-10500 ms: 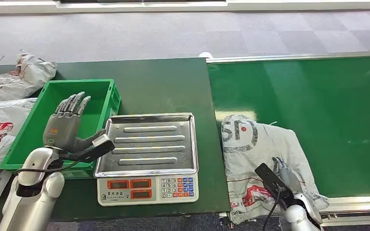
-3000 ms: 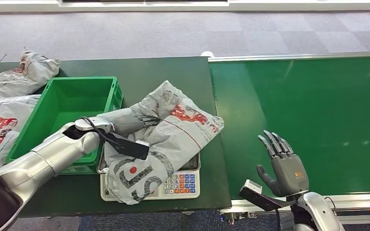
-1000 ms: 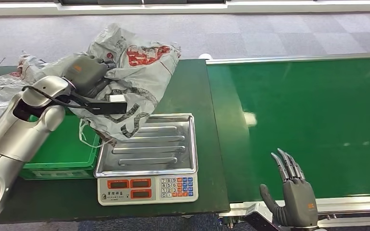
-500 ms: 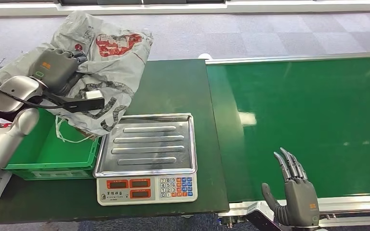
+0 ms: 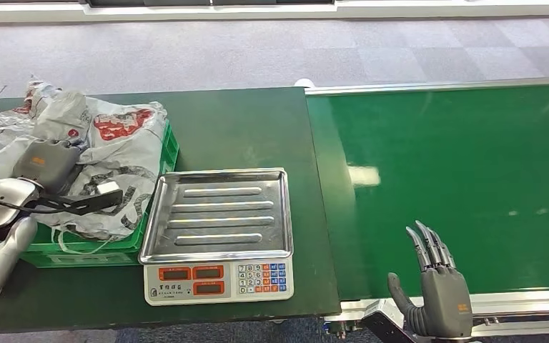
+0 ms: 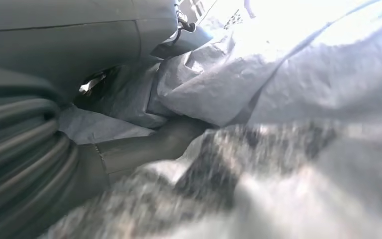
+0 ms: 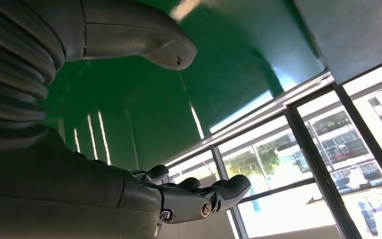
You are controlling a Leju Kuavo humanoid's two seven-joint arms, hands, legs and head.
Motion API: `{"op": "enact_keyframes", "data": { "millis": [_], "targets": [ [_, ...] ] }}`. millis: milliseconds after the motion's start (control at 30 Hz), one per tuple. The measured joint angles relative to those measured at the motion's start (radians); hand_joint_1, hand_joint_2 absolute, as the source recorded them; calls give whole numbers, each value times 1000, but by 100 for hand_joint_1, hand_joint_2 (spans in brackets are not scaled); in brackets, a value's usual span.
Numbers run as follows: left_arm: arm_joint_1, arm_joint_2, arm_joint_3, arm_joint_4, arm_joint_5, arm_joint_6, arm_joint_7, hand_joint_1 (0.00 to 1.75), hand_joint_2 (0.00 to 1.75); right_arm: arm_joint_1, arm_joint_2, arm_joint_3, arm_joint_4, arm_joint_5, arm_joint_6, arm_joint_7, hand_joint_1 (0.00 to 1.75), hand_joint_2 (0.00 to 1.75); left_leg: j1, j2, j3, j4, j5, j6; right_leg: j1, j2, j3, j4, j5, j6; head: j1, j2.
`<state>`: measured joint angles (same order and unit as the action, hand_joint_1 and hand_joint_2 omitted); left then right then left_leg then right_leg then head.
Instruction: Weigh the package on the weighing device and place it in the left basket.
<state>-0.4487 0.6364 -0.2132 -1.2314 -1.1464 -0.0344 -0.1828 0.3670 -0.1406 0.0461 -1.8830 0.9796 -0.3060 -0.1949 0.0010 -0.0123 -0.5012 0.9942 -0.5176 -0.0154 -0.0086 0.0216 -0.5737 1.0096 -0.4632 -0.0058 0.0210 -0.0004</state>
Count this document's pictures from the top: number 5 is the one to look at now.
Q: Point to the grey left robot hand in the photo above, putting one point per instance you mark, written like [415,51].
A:
[47,163]

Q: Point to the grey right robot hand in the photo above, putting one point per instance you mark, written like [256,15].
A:
[445,298]

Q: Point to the grey courier bag black logo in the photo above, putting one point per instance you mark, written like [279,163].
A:
[123,156]

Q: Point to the green plastic basket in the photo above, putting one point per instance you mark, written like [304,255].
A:
[161,161]

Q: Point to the crumpled grey courier bag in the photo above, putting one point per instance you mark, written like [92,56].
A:
[0,128]

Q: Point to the white electronic scale steel tray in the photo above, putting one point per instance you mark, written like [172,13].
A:
[227,213]

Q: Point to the white conveyor end cap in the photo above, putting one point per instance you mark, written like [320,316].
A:
[305,83]

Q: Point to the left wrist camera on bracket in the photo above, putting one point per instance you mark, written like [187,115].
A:
[90,201]

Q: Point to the green conveyor belt aluminium frame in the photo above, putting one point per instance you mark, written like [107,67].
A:
[468,180]

